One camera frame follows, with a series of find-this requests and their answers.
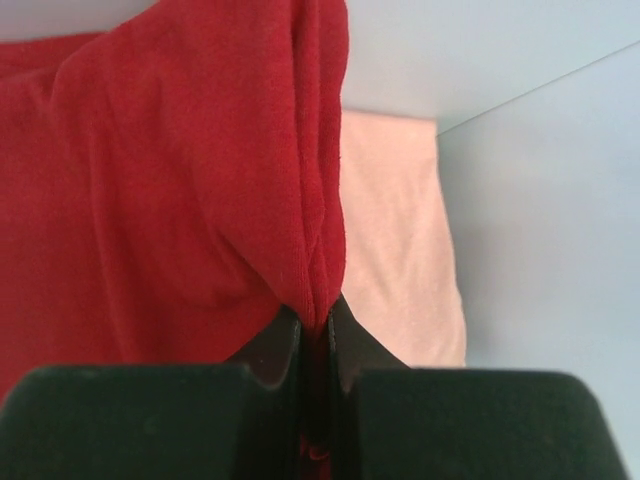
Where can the dark red t shirt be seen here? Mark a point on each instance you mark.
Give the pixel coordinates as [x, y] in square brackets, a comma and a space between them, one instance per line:
[168, 185]

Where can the folded pink t shirt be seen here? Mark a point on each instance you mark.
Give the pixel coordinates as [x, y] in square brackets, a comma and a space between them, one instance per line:
[400, 279]

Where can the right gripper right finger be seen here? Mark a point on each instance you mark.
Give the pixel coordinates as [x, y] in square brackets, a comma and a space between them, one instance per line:
[391, 421]

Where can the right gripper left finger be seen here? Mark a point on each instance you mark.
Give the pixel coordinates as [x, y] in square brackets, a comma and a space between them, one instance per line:
[235, 420]

